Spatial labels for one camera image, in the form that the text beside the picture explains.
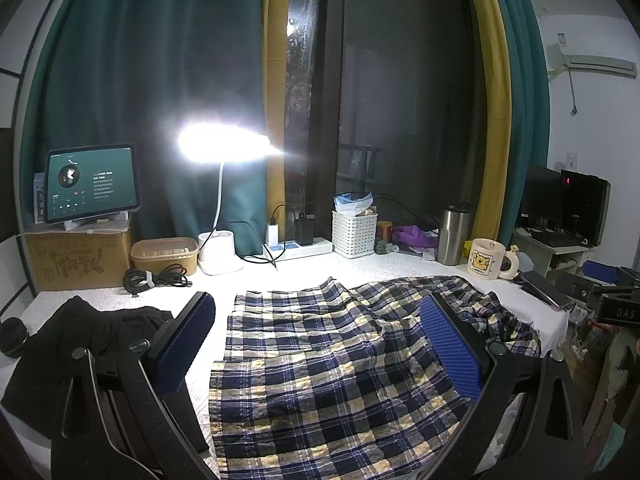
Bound blue yellow plaid pants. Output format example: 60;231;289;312
208;275;541;479

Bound black tablet on table edge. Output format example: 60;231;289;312
514;270;573;310

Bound black folded garment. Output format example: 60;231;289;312
1;296;172;438

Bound black computer monitor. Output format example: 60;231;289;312
515;165;611;247

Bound cream bear mug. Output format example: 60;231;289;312
466;238;520;281

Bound black round lens cap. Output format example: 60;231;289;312
0;318;29;359

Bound brown lidded food container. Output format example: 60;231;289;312
130;237;198;276

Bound brown cardboard box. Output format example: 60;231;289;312
26;231;131;292

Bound stainless steel tumbler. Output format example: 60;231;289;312
436;203;472;266

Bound purple cloth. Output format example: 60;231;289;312
392;226;438;249

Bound white power strip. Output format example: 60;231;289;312
262;237;333;262

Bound yellow right curtain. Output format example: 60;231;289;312
472;0;512;240

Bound yellow curtain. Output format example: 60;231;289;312
262;0;288;240
472;0;512;240

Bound white phone charger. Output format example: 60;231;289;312
266;218;280;247

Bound white air conditioner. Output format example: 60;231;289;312
546;44;638;81

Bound tablet with green screen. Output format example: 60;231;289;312
43;144;141;224

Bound small red yellow can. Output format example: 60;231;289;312
376;220;393;243

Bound white perforated plastic basket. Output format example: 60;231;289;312
332;211;378;259

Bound black power adapter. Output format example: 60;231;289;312
294;214;314;246

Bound white desk lamp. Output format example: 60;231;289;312
177;119;282;278

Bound teal left curtain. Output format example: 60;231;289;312
16;0;265;238

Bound yellow left curtain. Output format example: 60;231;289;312
262;0;288;240

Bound coiled black cable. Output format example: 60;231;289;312
122;263;194;297

